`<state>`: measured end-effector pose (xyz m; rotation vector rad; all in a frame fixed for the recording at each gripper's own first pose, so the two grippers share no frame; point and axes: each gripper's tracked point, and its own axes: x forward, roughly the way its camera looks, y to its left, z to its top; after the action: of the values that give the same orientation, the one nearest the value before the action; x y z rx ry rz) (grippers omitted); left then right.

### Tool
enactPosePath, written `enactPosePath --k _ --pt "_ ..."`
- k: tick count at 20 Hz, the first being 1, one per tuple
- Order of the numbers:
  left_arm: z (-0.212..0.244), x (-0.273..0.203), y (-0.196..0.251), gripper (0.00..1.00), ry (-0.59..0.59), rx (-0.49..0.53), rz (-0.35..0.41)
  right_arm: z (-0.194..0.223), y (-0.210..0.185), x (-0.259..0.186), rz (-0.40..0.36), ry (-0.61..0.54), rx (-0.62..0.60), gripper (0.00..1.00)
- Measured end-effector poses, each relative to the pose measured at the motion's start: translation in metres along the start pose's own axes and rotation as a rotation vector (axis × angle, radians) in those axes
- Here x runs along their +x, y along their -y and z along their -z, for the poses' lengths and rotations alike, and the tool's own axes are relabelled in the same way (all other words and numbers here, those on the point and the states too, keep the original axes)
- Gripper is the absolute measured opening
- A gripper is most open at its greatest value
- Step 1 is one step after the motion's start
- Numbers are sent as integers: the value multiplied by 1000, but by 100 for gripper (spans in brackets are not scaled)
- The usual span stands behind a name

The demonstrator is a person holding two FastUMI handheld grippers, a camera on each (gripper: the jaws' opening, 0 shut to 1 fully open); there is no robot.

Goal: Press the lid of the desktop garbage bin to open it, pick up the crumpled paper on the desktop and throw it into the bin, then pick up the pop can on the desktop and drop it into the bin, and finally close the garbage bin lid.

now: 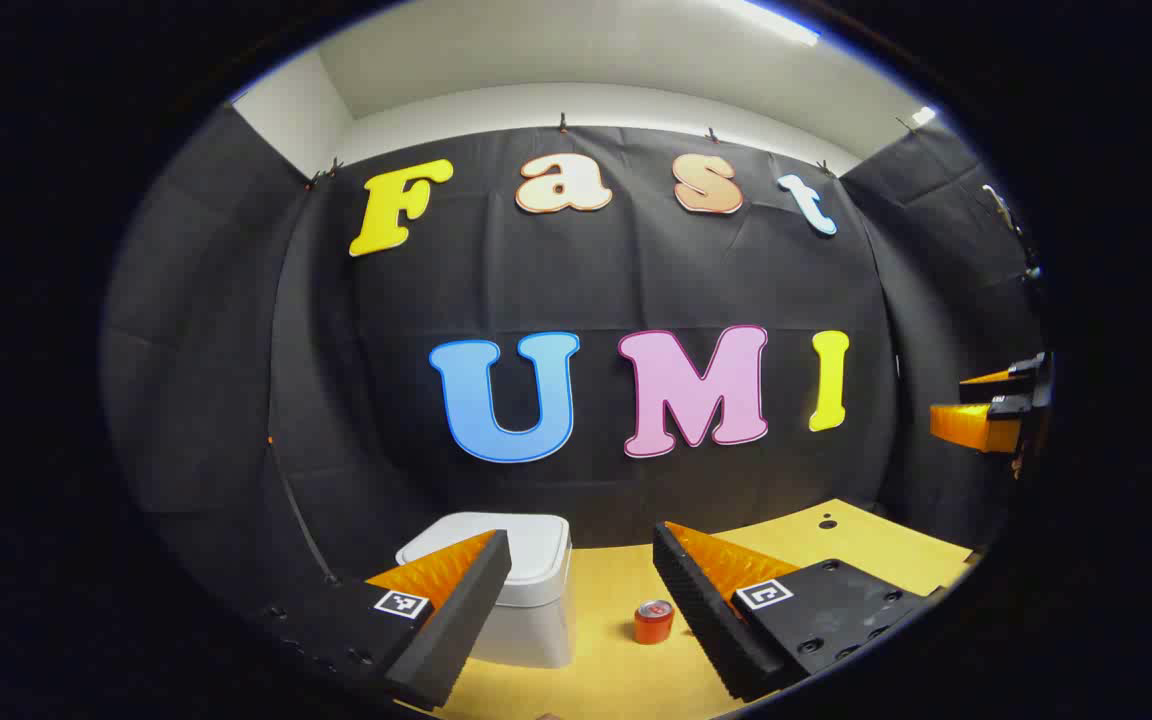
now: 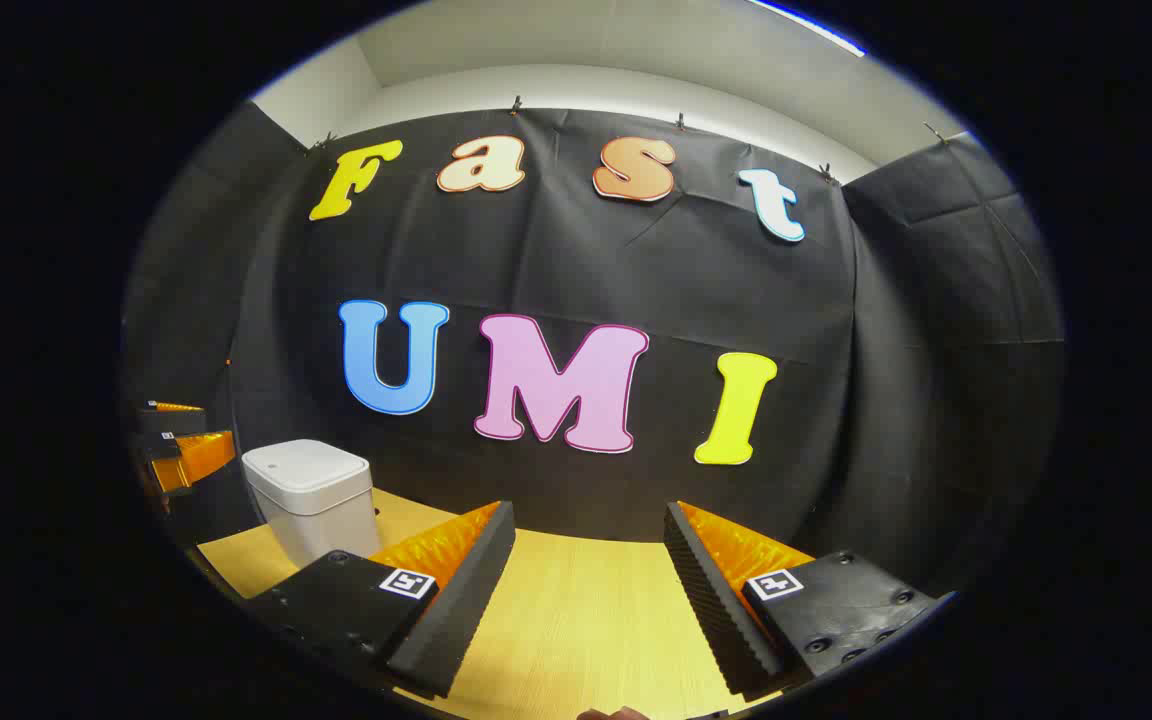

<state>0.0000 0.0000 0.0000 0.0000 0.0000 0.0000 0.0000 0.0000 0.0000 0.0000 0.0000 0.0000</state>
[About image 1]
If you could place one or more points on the black backdrop cloth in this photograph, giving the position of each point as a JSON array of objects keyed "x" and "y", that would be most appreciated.
[{"x": 586, "y": 270}]

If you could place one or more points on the wooden desktop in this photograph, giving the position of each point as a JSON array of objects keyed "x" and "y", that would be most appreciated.
[{"x": 836, "y": 545}]

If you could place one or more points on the grey desktop garbage bin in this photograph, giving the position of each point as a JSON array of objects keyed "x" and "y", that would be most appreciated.
[{"x": 536, "y": 545}]

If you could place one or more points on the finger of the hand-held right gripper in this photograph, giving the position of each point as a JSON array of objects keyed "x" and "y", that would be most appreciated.
[
  {"x": 991, "y": 388},
  {"x": 971, "y": 425}
]

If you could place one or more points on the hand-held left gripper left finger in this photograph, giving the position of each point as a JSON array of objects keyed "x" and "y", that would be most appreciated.
[{"x": 456, "y": 610}]

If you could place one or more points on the red pop can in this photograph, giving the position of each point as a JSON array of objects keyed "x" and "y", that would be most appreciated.
[{"x": 653, "y": 625}]

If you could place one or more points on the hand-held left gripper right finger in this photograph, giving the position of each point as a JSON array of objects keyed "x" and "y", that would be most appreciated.
[{"x": 706, "y": 620}]

